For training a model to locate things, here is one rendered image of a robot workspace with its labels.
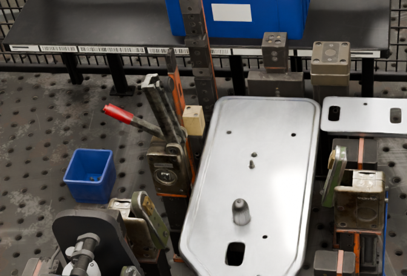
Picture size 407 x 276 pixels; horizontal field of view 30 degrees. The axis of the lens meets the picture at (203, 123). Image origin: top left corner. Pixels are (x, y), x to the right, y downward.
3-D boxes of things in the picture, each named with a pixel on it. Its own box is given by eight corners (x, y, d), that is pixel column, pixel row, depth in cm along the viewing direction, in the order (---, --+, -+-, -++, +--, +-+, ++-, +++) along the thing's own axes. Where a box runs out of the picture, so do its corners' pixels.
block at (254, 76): (307, 174, 182) (302, 80, 161) (258, 172, 184) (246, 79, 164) (309, 165, 184) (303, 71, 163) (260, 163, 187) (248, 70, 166)
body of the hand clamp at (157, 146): (203, 264, 167) (178, 156, 143) (173, 262, 169) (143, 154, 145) (208, 243, 171) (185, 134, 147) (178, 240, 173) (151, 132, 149)
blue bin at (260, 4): (303, 40, 166) (300, -9, 157) (169, 36, 173) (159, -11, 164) (312, -4, 177) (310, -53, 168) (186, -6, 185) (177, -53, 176)
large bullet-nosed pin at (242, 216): (249, 230, 137) (246, 207, 132) (232, 229, 137) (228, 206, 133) (252, 217, 139) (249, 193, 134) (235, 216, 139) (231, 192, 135)
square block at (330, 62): (349, 181, 178) (349, 65, 154) (315, 180, 180) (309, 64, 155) (350, 157, 184) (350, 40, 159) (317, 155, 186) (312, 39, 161)
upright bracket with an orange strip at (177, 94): (205, 222, 176) (170, 55, 141) (200, 221, 176) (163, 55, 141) (208, 212, 178) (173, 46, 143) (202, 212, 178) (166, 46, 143)
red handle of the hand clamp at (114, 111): (180, 147, 142) (103, 111, 139) (175, 153, 144) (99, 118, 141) (184, 131, 145) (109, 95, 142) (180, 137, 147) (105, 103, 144)
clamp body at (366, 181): (387, 311, 153) (394, 201, 129) (328, 305, 156) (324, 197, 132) (388, 273, 160) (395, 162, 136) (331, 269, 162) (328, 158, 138)
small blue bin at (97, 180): (109, 207, 183) (100, 183, 177) (71, 205, 185) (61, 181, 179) (121, 174, 190) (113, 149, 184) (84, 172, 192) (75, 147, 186)
